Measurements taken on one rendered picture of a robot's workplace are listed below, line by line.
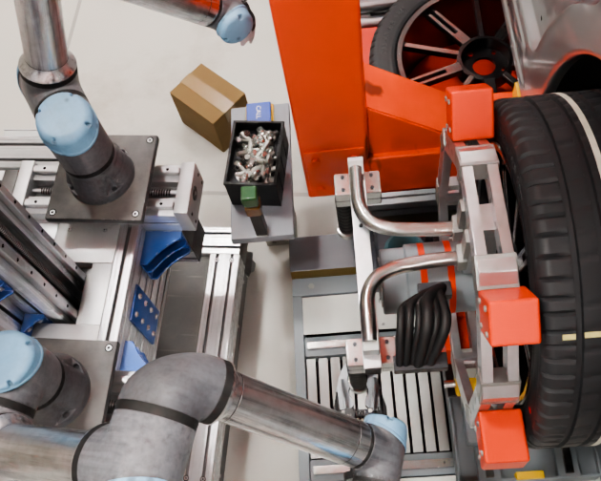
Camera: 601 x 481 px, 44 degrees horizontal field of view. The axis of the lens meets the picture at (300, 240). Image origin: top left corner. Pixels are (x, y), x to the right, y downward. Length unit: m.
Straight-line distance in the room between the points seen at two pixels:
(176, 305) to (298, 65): 0.97
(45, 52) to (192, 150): 1.23
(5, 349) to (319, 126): 0.80
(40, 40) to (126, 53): 1.53
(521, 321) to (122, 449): 0.59
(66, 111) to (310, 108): 0.50
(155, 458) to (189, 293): 1.27
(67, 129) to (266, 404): 0.73
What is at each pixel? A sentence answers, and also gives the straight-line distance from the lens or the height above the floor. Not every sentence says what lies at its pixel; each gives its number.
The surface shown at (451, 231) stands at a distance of 1.35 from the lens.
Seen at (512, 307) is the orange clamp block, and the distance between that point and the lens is 1.14.
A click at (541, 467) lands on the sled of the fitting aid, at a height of 0.15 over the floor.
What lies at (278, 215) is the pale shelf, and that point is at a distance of 2.02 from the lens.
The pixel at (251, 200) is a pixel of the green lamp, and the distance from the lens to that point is 1.81.
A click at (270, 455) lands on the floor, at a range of 2.27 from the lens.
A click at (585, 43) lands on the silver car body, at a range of 1.36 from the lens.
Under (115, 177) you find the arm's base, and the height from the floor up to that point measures 0.87.
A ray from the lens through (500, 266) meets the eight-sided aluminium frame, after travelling 1.20.
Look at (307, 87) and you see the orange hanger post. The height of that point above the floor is 0.98.
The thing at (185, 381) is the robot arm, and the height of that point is 1.25.
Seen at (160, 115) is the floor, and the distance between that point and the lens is 2.86.
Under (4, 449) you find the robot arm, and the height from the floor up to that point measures 1.09.
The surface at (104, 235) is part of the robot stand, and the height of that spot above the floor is 0.73.
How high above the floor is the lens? 2.21
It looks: 63 degrees down
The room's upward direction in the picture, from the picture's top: 14 degrees counter-clockwise
